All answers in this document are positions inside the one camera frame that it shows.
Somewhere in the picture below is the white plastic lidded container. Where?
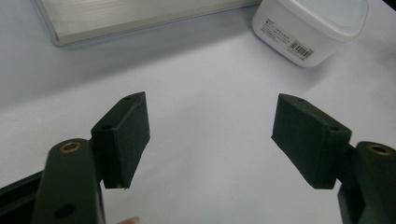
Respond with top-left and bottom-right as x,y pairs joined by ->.
251,0 -> 370,68

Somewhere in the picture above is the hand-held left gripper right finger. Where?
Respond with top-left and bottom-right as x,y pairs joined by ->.
271,92 -> 396,224

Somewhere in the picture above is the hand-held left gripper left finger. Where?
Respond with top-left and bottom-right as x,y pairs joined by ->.
31,91 -> 151,224

